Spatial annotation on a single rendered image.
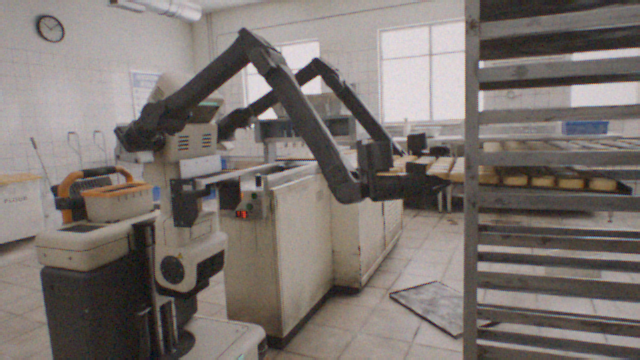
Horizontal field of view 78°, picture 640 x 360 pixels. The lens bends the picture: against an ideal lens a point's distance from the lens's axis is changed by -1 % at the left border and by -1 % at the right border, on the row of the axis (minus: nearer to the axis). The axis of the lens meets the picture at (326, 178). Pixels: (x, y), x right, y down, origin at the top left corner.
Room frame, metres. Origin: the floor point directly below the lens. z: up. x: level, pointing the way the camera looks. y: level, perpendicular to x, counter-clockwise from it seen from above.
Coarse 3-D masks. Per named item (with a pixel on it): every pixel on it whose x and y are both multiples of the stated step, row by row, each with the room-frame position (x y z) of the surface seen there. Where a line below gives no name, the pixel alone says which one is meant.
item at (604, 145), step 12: (492, 144) 1.15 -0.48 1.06; (504, 144) 1.18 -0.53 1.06; (516, 144) 1.12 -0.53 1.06; (528, 144) 1.11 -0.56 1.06; (540, 144) 1.08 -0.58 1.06; (552, 144) 1.08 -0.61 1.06; (564, 144) 1.04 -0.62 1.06; (576, 144) 1.06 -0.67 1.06; (588, 144) 1.00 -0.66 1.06; (600, 144) 0.99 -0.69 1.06; (612, 144) 0.98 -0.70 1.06; (624, 144) 0.96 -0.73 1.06; (636, 144) 0.96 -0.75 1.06
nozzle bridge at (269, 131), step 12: (264, 120) 2.68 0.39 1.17; (276, 120) 2.64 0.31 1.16; (288, 120) 2.61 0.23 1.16; (324, 120) 2.60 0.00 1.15; (336, 120) 2.57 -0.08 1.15; (348, 120) 2.45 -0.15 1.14; (264, 132) 2.74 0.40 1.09; (276, 132) 2.74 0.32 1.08; (288, 132) 2.71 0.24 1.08; (336, 132) 2.57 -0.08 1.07; (348, 132) 2.54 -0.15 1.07; (360, 132) 2.50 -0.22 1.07; (264, 144) 2.80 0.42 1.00; (276, 144) 2.90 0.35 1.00; (360, 144) 2.53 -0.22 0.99; (264, 156) 2.80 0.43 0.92; (276, 156) 2.89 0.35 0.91
